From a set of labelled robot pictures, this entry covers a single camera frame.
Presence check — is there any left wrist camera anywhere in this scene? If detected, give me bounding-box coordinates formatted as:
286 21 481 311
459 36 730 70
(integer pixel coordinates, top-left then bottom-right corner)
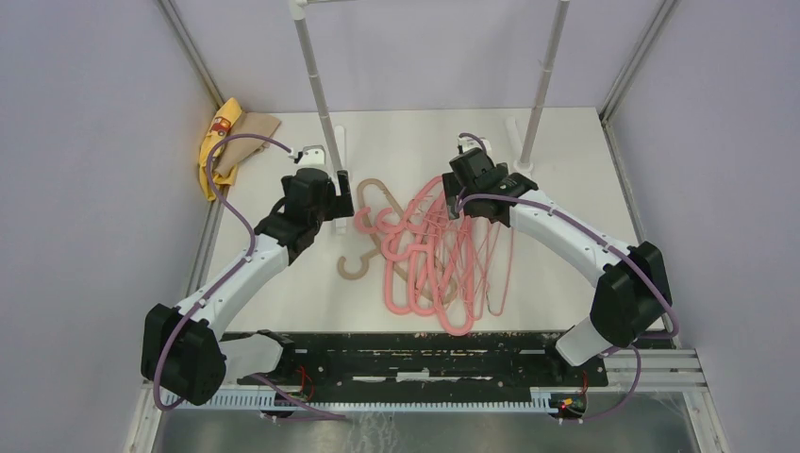
294 145 327 171

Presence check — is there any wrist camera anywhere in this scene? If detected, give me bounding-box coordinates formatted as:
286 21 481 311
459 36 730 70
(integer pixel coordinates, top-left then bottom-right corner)
458 138 492 157
294 145 327 171

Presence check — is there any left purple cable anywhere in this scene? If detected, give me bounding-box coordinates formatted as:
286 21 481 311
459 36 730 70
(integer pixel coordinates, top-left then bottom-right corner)
151 133 348 422

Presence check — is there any beige cloth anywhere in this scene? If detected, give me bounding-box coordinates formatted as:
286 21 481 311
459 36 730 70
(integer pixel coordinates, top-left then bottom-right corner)
213 112 281 181

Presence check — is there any pink plastic hanger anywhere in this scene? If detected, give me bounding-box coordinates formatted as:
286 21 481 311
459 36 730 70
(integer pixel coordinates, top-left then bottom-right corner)
407 204 476 336
373 178 458 319
355 176 442 306

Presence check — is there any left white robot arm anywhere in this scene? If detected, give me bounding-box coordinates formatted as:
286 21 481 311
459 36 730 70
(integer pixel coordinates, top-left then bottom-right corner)
141 167 355 411

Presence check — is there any left rack pole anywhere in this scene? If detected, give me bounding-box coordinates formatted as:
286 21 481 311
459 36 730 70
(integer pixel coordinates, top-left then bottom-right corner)
288 0 343 172

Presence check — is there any right rack pole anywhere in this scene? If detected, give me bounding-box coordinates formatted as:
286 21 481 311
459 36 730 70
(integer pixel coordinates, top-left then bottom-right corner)
514 0 570 175

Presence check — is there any rack pole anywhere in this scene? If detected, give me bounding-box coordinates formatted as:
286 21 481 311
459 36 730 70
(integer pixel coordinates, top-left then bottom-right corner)
288 0 343 172
514 0 570 175

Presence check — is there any pink wire hanger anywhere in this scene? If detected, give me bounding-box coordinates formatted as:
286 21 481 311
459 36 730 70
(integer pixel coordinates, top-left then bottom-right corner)
435 217 508 320
479 226 515 317
429 216 487 320

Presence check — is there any beige plastic hanger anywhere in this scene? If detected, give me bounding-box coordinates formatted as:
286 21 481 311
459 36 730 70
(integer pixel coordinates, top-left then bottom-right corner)
336 178 459 308

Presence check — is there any yellow printed cloth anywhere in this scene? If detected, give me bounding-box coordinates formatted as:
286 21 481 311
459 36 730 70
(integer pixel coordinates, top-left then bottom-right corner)
198 97 243 202

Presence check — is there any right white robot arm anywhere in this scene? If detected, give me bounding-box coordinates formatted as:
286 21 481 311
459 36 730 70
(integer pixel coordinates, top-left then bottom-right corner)
442 147 679 385

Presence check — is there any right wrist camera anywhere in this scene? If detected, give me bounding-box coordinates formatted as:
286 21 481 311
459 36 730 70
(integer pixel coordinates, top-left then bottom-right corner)
458 138 492 157

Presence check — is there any right rack foot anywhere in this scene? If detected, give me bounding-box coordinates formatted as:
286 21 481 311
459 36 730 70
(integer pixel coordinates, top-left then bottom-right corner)
505 116 533 176

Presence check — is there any white cable duct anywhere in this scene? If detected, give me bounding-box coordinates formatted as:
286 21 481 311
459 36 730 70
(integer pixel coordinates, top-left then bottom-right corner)
178 387 558 414

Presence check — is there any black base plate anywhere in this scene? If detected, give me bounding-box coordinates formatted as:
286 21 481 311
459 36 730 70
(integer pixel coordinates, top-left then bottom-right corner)
260 330 608 404

